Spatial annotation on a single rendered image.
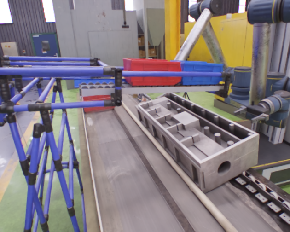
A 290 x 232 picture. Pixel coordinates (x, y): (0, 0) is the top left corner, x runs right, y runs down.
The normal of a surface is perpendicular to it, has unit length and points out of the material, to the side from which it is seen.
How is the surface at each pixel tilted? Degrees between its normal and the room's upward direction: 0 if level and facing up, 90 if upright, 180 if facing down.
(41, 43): 90
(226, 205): 0
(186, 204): 0
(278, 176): 90
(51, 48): 90
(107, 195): 1
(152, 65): 92
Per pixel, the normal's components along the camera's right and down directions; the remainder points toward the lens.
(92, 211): -0.04, -0.94
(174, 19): 0.38, 0.30
